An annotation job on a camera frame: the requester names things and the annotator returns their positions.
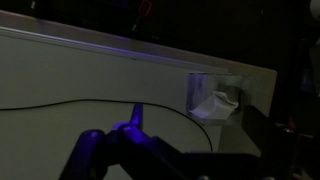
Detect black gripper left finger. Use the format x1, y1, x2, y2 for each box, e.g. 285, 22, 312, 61
59, 130, 107, 180

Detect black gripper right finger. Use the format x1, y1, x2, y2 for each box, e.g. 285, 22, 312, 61
117, 124, 187, 180

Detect black phone charger cable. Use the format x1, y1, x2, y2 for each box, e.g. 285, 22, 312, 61
0, 99, 214, 152

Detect clear plastic tissue box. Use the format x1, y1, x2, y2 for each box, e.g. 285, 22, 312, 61
186, 73, 250, 126

